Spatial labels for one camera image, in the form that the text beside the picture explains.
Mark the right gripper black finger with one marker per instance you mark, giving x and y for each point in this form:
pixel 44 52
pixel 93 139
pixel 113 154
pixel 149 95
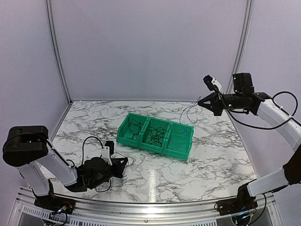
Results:
pixel 208 107
pixel 207 101

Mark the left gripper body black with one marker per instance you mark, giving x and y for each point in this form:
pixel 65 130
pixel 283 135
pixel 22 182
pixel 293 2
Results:
pixel 117 173

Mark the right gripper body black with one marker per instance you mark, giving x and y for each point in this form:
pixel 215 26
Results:
pixel 218 108

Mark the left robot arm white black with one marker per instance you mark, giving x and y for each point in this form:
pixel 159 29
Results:
pixel 28 147

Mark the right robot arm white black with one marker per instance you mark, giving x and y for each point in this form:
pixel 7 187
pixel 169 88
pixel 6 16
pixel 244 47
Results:
pixel 262 105

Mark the green three-compartment plastic bin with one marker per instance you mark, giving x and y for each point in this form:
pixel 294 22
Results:
pixel 156 135

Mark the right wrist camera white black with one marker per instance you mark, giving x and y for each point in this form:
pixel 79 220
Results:
pixel 212 84

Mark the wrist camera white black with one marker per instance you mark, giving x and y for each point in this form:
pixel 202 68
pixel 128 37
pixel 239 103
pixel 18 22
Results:
pixel 108 151
pixel 212 84

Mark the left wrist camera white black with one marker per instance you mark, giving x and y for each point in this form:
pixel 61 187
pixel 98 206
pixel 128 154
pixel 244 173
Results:
pixel 108 151

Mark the right aluminium corner post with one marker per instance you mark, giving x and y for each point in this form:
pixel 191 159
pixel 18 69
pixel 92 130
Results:
pixel 241 44

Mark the aluminium corner post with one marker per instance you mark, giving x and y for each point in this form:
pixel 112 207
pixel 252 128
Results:
pixel 241 44
pixel 57 57

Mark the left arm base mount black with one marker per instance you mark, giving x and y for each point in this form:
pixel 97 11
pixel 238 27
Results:
pixel 61 205

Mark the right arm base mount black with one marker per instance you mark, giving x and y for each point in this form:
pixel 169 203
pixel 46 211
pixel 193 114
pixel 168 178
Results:
pixel 235 205

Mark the aluminium front frame rail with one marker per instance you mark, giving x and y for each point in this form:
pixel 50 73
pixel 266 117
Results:
pixel 100 213

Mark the left aluminium corner post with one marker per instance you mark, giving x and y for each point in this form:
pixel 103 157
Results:
pixel 57 57

